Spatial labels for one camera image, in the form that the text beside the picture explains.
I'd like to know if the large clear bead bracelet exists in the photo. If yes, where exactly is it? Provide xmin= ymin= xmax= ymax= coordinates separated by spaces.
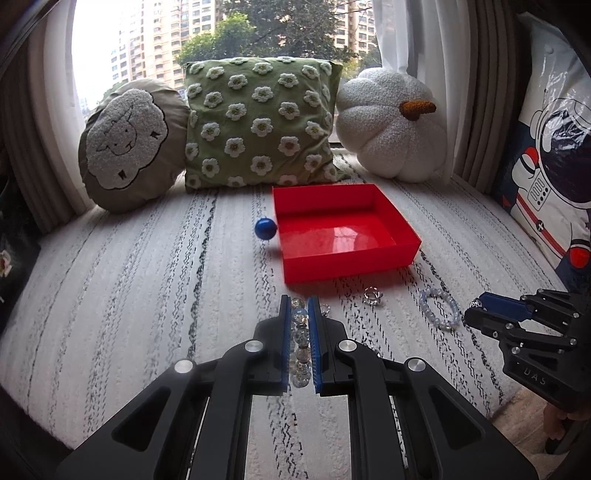
xmin=288 ymin=296 xmax=314 ymax=389

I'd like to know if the person right hand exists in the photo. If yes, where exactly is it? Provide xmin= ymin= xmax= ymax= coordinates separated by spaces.
xmin=543 ymin=403 xmax=591 ymax=440

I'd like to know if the astronaut print pillow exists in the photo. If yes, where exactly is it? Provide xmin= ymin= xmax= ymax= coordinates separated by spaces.
xmin=499 ymin=13 xmax=590 ymax=293

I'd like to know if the white black striped blanket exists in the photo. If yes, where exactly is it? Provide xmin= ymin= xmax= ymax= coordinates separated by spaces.
xmin=1 ymin=178 xmax=562 ymax=479

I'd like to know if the red plastic tray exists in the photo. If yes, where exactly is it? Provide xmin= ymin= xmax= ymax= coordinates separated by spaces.
xmin=273 ymin=183 xmax=422 ymax=285

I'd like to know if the blue ball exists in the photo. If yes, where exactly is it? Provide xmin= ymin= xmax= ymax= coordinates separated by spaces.
xmin=254 ymin=217 xmax=277 ymax=241

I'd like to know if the white pumpkin cushion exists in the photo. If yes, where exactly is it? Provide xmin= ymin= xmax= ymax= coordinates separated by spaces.
xmin=335 ymin=67 xmax=447 ymax=183

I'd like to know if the grey curtain right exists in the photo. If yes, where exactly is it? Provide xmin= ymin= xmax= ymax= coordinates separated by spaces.
xmin=409 ymin=1 xmax=519 ymax=193

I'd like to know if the grey curtain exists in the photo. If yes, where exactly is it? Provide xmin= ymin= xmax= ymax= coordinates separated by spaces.
xmin=409 ymin=1 xmax=519 ymax=193
xmin=1 ymin=23 xmax=92 ymax=234

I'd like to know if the grey curtain left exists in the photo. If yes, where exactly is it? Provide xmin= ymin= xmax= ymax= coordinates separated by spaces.
xmin=1 ymin=23 xmax=92 ymax=234

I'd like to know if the round sheep cushion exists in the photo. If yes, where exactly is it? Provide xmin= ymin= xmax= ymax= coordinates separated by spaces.
xmin=78 ymin=79 xmax=189 ymax=214

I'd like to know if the green flower pillow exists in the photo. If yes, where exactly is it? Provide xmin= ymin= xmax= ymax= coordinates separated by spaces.
xmin=184 ymin=56 xmax=344 ymax=192

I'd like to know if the small pale blue bracelet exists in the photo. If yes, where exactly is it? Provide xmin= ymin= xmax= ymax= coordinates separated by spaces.
xmin=419 ymin=287 xmax=463 ymax=332

